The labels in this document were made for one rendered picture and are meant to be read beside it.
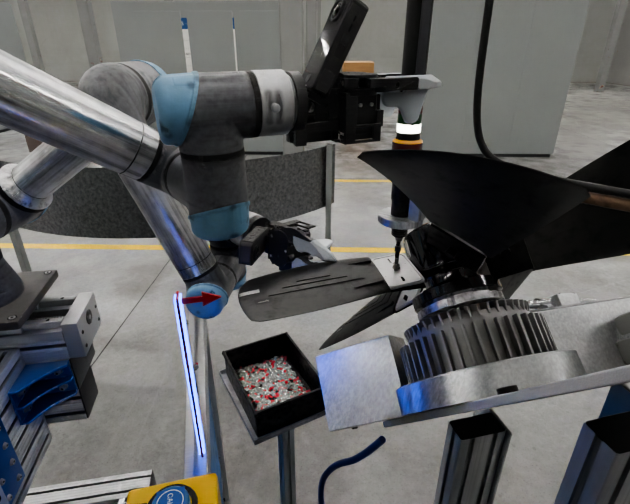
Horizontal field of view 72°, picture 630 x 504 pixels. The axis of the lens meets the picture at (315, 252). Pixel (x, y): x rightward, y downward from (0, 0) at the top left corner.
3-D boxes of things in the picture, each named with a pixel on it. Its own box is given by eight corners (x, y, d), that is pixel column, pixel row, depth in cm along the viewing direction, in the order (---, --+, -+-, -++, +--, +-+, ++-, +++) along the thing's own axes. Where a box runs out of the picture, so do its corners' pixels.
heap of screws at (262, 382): (320, 406, 94) (320, 398, 93) (259, 430, 88) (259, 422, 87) (285, 356, 109) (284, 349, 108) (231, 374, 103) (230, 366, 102)
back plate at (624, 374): (550, 393, 96) (548, 388, 96) (1113, 283, 34) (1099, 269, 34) (318, 441, 84) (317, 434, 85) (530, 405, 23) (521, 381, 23)
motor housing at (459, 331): (513, 394, 78) (488, 324, 83) (610, 372, 58) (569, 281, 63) (395, 417, 73) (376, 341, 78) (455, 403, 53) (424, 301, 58)
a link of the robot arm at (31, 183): (-61, 207, 91) (116, 46, 74) (-7, 186, 104) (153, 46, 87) (-15, 251, 94) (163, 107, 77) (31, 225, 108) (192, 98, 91)
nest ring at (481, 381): (516, 393, 80) (508, 372, 82) (634, 367, 56) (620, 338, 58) (380, 420, 75) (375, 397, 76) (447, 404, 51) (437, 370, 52)
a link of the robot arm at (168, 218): (90, 52, 64) (238, 313, 82) (125, 51, 74) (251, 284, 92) (30, 83, 67) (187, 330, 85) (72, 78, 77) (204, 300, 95)
